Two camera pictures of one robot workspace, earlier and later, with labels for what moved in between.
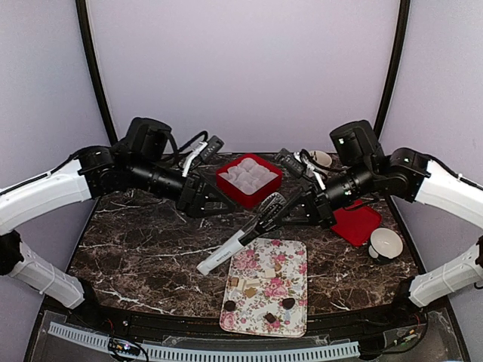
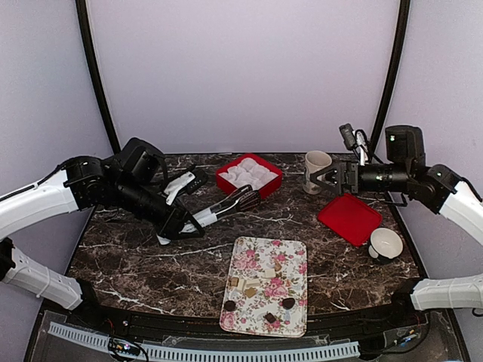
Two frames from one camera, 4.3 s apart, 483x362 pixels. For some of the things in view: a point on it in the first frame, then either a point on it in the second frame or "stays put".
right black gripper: x=324 y=212 → x=342 y=170
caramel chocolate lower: x=250 y=292 stays put
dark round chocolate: x=229 y=305 stays put
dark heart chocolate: x=287 y=303 stays put
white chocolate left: x=241 y=285 stays put
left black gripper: x=193 y=202 → x=175 y=221
